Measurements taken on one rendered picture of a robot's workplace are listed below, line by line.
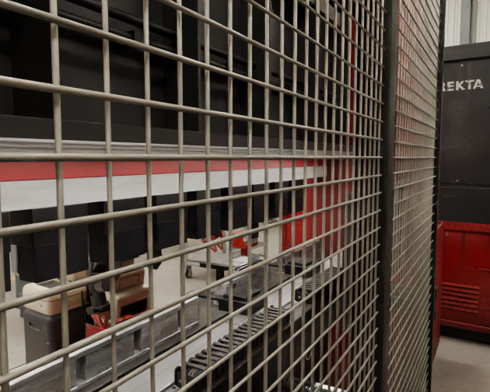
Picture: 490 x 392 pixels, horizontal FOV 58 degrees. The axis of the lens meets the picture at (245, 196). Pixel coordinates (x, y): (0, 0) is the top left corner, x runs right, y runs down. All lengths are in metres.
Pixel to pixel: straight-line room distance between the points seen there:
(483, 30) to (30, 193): 8.29
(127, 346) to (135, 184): 0.45
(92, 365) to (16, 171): 0.54
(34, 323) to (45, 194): 1.48
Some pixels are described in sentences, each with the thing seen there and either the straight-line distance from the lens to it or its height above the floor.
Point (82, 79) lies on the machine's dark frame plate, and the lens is 1.07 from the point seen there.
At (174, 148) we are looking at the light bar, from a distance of 1.06.
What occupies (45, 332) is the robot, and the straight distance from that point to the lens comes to 2.43.
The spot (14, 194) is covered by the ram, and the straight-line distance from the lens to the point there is 1.03.
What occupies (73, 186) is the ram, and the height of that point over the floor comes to 1.38.
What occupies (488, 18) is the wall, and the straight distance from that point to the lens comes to 8.89.
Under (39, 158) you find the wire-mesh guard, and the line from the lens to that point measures 0.17.
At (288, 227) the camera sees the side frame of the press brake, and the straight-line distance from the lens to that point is 2.76.
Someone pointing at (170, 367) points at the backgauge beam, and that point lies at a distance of 1.07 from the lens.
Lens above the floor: 1.45
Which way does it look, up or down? 5 degrees down
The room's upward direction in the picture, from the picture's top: straight up
